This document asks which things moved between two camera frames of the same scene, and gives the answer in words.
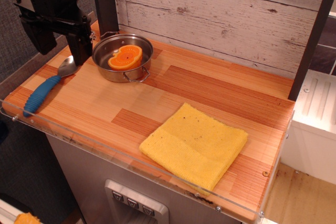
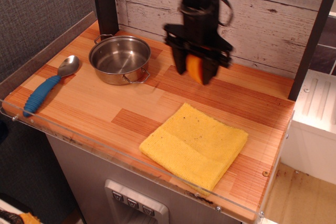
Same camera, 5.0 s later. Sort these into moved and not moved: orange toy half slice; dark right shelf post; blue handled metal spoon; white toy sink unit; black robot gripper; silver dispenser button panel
Moved: orange toy half slice; black robot gripper
Not moved: white toy sink unit; dark right shelf post; silver dispenser button panel; blue handled metal spoon
